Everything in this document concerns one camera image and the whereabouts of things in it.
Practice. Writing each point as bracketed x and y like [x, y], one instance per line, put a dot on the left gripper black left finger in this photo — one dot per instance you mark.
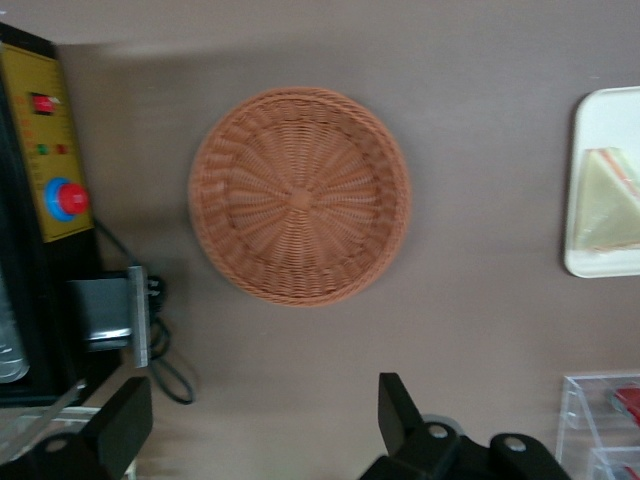
[120, 430]

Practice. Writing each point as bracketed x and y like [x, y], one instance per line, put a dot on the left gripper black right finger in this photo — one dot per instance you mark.
[400, 430]

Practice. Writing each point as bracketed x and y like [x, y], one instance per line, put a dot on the clear plastic container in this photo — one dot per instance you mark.
[10, 340]

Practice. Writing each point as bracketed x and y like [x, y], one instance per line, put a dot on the cream plastic tray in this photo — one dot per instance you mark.
[575, 150]

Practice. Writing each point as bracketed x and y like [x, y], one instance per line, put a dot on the red cola bottle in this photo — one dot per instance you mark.
[627, 405]
[632, 472]

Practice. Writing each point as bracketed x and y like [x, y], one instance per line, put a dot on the black yellow control box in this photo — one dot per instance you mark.
[45, 150]

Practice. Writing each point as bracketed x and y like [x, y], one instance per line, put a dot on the triangular sandwich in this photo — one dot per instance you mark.
[607, 205]

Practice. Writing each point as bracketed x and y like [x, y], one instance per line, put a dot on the round brown wicker basket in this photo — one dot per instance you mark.
[300, 197]

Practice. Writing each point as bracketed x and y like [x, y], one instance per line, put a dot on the clear acrylic bottle rack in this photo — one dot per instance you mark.
[575, 410]

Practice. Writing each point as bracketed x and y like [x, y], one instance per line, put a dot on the black box with metal plate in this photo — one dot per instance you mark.
[107, 315]

